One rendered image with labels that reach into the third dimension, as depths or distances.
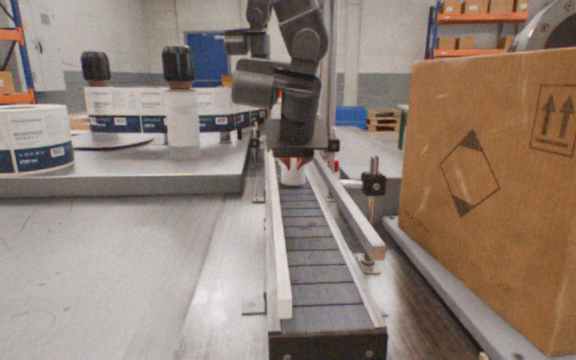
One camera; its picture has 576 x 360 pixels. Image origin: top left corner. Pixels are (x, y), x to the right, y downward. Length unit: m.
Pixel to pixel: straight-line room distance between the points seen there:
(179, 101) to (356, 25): 7.83
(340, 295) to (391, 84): 8.42
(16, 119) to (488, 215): 0.93
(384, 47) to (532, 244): 8.40
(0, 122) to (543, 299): 1.00
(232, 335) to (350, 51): 8.35
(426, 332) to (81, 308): 0.40
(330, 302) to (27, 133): 0.81
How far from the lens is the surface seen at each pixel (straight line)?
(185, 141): 1.01
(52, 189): 0.98
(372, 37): 8.73
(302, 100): 0.51
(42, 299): 0.56
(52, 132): 1.03
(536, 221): 0.40
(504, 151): 0.43
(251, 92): 0.53
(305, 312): 0.36
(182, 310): 0.47
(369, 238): 0.32
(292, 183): 0.72
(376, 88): 8.71
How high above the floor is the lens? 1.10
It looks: 16 degrees down
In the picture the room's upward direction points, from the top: straight up
